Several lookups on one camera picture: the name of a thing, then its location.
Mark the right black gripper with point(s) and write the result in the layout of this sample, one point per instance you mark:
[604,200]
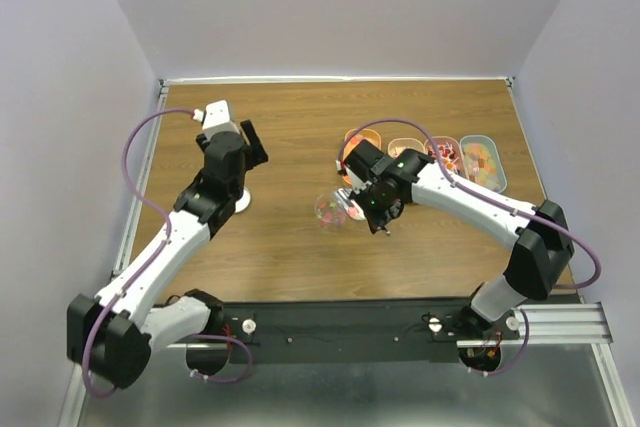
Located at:
[376,221]

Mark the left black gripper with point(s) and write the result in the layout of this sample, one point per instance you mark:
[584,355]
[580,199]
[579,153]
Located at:
[257,152]

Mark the silver metal scoop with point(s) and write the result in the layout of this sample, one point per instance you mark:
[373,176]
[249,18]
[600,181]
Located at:
[353,211]

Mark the clear glass jar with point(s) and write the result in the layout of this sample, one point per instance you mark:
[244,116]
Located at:
[329,212]

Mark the orange tray star candies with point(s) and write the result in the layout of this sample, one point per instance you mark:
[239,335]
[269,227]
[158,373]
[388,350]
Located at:
[353,139]

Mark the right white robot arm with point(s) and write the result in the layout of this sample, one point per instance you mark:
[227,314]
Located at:
[535,236]

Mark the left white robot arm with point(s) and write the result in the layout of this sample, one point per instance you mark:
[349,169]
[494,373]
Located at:
[113,334]

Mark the blue tray popsicle candies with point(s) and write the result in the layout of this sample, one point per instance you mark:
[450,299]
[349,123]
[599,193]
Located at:
[482,162]

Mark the beige tray swirl lollipops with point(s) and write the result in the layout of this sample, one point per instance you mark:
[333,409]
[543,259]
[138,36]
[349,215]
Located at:
[398,145]

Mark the pink tray round lollipops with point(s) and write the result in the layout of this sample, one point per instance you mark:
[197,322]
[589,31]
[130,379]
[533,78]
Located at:
[451,154]

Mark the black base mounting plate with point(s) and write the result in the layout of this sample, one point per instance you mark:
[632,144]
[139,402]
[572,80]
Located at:
[358,331]

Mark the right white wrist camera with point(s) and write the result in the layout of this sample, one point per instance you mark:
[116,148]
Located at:
[357,184]

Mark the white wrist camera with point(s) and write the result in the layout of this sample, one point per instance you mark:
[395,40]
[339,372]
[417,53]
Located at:
[215,118]
[357,184]

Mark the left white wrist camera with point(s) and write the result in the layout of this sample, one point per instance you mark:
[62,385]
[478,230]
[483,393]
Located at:
[215,118]

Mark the aluminium frame rail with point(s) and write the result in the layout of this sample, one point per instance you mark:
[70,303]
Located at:
[538,324]

